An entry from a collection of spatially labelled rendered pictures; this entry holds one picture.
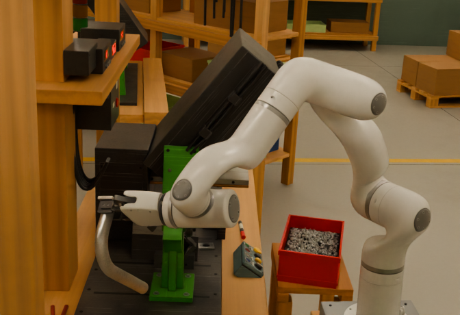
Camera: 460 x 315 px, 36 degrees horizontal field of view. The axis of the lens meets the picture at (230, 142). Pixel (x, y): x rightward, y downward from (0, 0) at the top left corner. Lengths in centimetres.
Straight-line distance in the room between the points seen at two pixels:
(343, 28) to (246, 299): 926
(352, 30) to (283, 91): 973
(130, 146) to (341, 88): 99
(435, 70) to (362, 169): 640
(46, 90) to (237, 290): 84
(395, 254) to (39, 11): 116
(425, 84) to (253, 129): 687
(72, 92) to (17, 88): 31
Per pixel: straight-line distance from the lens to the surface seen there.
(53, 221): 218
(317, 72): 161
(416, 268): 451
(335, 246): 262
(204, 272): 233
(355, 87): 164
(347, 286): 253
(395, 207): 189
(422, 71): 841
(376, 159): 181
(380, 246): 195
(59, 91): 194
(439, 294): 427
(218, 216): 151
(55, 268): 224
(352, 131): 178
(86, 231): 265
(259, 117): 155
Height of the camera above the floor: 202
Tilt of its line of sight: 18 degrees down
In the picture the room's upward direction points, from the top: 3 degrees clockwise
